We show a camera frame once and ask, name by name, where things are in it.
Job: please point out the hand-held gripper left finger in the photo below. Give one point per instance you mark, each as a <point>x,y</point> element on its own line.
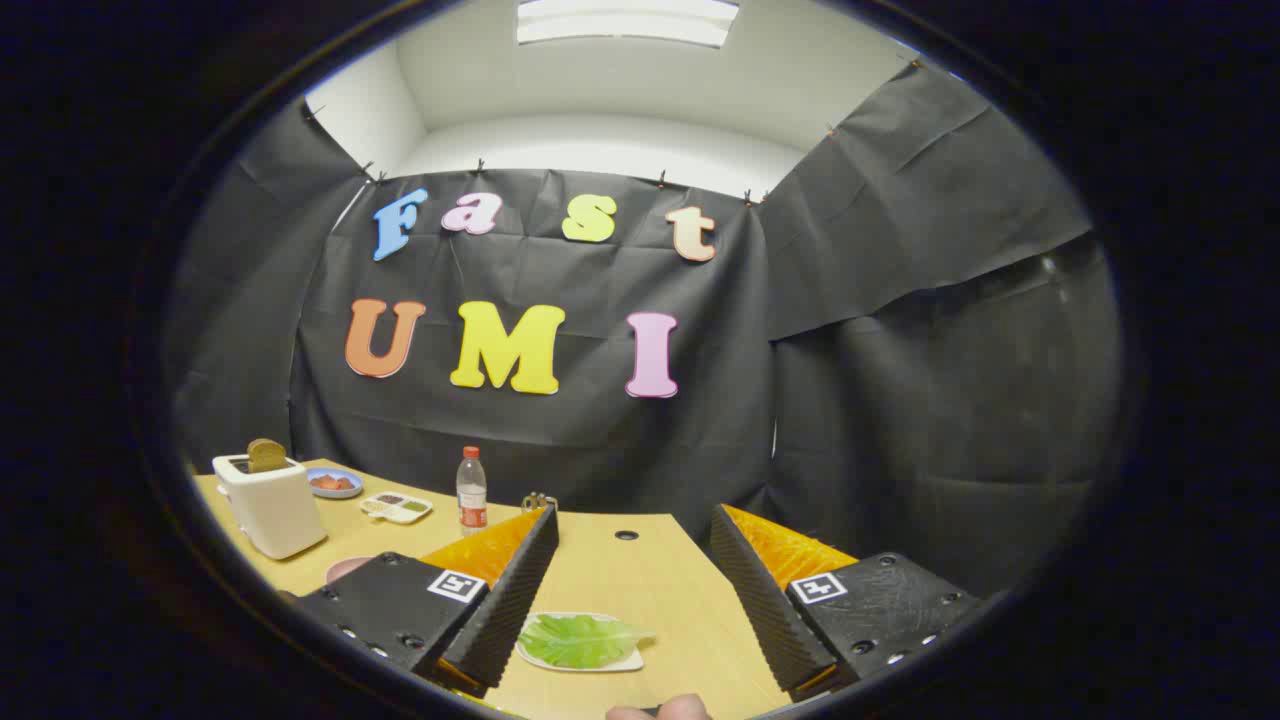
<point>510,600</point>

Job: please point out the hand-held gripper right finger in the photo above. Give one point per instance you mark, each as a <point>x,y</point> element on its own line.
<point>765,610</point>

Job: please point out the green lettuce leaf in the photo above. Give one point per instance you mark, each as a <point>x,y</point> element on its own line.
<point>580,640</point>

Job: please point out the brown bread slice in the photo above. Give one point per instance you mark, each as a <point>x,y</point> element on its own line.
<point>266,455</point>

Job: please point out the clear water bottle red cap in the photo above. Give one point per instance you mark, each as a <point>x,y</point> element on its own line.
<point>471,495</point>

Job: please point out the white divided condiment dish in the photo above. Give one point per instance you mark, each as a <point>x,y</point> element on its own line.
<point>420,512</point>

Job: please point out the white square plate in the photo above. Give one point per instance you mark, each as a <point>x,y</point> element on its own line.
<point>628,661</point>

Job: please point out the pink round plate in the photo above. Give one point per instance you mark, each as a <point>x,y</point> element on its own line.
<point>345,568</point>

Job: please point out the small blue plate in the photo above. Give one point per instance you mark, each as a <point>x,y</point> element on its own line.
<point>350,494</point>

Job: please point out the red food pieces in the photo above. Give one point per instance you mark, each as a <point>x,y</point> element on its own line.
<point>335,483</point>

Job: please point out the white toaster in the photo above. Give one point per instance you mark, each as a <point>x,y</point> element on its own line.
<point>275,510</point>

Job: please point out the ceiling light panel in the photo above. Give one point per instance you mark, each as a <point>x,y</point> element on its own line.
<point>625,22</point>

